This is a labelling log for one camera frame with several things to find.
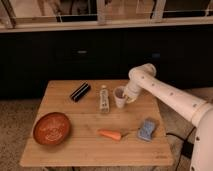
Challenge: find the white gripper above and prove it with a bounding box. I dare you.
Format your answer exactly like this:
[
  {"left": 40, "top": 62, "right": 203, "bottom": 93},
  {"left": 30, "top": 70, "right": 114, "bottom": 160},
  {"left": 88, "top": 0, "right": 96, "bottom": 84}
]
[{"left": 124, "top": 81, "right": 142, "bottom": 103}]

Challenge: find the white ceramic cup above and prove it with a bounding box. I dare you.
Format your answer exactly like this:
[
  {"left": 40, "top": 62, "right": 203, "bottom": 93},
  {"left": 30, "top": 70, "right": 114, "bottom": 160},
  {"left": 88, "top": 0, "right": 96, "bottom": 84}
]
[{"left": 113, "top": 86, "right": 126, "bottom": 108}]

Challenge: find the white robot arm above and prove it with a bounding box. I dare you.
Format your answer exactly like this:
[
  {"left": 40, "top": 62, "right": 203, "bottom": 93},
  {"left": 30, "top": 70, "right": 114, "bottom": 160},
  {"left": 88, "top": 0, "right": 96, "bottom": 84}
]
[{"left": 123, "top": 63, "right": 213, "bottom": 171}]

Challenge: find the orange ceramic bowl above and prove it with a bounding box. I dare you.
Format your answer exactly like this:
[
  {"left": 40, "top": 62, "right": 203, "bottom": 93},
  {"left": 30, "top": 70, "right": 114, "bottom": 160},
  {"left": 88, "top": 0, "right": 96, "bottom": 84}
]
[{"left": 33, "top": 112, "right": 71, "bottom": 146}]

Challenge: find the small clear bottle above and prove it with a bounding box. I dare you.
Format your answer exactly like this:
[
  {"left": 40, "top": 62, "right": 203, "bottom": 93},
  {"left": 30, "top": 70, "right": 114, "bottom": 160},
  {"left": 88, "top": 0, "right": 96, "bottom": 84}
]
[{"left": 99, "top": 85, "right": 110, "bottom": 113}]

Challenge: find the blue sponge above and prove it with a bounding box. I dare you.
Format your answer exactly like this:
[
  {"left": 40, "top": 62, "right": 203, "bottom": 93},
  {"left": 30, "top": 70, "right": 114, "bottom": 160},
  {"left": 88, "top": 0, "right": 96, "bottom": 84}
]
[{"left": 137, "top": 120, "right": 156, "bottom": 141}]

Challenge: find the orange carrot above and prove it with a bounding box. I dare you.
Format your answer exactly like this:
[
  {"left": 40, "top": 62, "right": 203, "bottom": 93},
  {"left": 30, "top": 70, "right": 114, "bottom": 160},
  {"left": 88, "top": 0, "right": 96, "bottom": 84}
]
[{"left": 97, "top": 129, "right": 127, "bottom": 141}]

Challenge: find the black rectangular box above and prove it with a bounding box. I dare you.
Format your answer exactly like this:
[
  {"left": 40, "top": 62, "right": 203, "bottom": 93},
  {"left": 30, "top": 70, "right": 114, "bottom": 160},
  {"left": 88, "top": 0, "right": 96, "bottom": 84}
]
[{"left": 70, "top": 83, "right": 91, "bottom": 102}]

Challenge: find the wooden table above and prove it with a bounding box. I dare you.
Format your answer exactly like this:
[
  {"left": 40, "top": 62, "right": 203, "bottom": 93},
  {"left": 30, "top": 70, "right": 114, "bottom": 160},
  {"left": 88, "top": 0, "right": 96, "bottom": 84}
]
[{"left": 20, "top": 80, "right": 173, "bottom": 167}]

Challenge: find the black power adapter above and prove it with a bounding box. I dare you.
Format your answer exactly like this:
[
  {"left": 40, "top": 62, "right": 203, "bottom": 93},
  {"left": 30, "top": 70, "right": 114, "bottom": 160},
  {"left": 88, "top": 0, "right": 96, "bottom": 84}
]
[{"left": 181, "top": 141, "right": 194, "bottom": 159}]

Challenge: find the dark cabinet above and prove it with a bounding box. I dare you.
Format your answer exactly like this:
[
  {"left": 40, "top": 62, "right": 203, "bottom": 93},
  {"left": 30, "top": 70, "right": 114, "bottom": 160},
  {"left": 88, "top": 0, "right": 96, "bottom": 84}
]
[{"left": 0, "top": 25, "right": 213, "bottom": 99}]

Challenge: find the black power cable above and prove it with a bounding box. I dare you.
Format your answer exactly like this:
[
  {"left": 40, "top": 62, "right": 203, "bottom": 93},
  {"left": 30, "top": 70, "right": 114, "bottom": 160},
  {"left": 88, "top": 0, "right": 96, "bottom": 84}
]
[{"left": 165, "top": 125, "right": 198, "bottom": 171}]

